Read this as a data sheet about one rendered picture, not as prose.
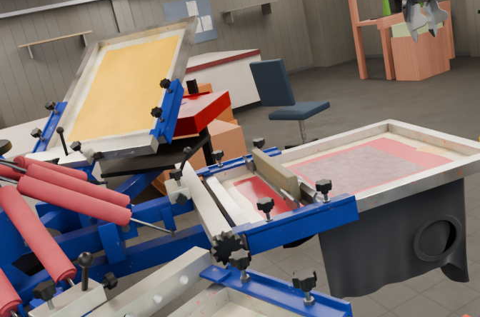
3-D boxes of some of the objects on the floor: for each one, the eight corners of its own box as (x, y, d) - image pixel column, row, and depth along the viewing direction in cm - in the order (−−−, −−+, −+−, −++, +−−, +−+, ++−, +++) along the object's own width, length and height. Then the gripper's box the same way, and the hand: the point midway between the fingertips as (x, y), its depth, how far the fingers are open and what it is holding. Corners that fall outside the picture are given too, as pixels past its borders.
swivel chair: (314, 142, 520) (297, 49, 495) (346, 151, 468) (328, 47, 442) (267, 158, 498) (246, 63, 473) (296, 170, 446) (274, 62, 420)
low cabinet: (218, 96, 999) (208, 52, 976) (271, 103, 785) (260, 48, 762) (131, 121, 928) (118, 75, 905) (163, 137, 714) (147, 78, 691)
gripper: (416, -49, 106) (426, 43, 112) (455, -57, 111) (463, 32, 116) (389, -42, 114) (401, 45, 119) (426, -49, 119) (436, 34, 124)
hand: (422, 34), depth 120 cm, fingers open, 5 cm apart
